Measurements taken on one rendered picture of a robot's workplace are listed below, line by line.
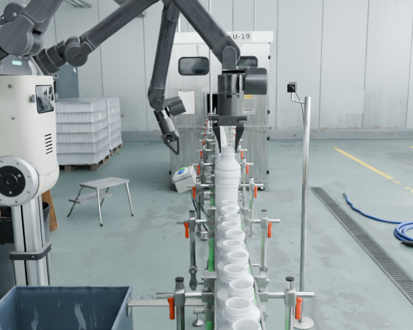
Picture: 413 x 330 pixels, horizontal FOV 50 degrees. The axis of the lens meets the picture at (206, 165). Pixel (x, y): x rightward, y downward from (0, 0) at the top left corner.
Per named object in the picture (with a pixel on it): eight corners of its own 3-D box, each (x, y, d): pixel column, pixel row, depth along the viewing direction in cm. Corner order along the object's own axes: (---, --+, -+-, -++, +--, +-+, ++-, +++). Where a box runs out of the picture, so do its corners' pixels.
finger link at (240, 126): (244, 154, 115) (245, 118, 113) (217, 154, 115) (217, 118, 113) (243, 150, 122) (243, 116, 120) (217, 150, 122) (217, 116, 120)
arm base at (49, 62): (27, 50, 154) (46, 80, 156) (46, 37, 153) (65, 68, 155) (37, 51, 163) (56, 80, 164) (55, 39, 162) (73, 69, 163)
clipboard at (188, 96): (195, 114, 587) (195, 89, 581) (177, 114, 588) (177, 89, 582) (195, 114, 591) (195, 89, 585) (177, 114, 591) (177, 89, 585)
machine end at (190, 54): (271, 191, 603) (273, 31, 565) (167, 192, 606) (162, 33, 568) (259, 169, 760) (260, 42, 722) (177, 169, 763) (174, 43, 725)
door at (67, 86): (81, 141, 1149) (75, 57, 1110) (42, 142, 1151) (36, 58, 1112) (82, 141, 1158) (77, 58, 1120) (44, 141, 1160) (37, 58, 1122)
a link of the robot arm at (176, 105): (147, 91, 180) (151, 101, 173) (174, 80, 180) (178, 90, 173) (158, 115, 188) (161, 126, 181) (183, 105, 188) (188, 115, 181)
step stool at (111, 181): (99, 207, 538) (97, 173, 530) (134, 215, 501) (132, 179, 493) (66, 217, 502) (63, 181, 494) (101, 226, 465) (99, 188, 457)
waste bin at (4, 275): (42, 311, 293) (35, 217, 282) (-25, 311, 294) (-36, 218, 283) (65, 281, 338) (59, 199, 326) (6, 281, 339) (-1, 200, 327)
